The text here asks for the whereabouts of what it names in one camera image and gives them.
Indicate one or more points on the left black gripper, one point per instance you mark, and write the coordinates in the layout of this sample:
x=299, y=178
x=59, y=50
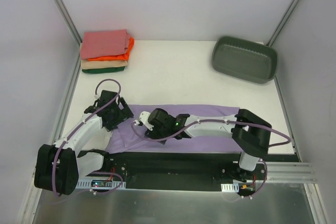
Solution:
x=123, y=109

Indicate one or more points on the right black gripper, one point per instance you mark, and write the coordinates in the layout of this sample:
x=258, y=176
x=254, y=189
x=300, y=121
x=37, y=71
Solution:
x=153, y=128

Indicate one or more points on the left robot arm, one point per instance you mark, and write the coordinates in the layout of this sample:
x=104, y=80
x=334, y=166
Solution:
x=61, y=165

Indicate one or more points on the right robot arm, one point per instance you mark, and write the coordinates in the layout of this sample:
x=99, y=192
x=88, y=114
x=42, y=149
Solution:
x=250, y=132

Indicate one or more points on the green folded t-shirt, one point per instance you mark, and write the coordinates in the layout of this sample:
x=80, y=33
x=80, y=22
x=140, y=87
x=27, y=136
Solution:
x=103, y=70

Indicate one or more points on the beige folded t-shirt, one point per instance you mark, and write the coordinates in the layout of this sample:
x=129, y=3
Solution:
x=85, y=64

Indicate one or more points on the orange folded t-shirt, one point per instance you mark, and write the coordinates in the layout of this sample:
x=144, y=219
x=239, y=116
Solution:
x=122, y=57

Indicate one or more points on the pink folded t-shirt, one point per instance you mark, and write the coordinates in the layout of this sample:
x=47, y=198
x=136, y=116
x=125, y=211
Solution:
x=104, y=43

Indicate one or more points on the grey plastic bin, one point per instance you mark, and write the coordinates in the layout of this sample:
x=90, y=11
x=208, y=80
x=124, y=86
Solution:
x=244, y=59

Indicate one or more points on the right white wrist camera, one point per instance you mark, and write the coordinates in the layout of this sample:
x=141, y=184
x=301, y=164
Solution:
x=143, y=120

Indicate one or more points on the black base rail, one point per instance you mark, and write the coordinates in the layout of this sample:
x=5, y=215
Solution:
x=172, y=171

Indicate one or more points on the left white cable duct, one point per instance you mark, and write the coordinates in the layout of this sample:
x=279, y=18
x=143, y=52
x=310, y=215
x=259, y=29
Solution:
x=99, y=184

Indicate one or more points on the white cable duct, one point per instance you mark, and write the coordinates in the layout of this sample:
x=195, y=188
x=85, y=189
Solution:
x=99, y=184
x=230, y=188

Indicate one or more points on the right white cable duct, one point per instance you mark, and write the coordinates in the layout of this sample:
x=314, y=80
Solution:
x=230, y=188

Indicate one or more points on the left aluminium frame post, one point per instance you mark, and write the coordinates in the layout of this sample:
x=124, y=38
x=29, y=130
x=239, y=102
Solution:
x=68, y=20

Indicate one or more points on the aluminium frame post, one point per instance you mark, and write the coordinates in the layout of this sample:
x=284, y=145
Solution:
x=68, y=20
x=286, y=16

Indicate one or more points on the right aluminium frame post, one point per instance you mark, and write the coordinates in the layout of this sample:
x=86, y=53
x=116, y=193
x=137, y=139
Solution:
x=286, y=16

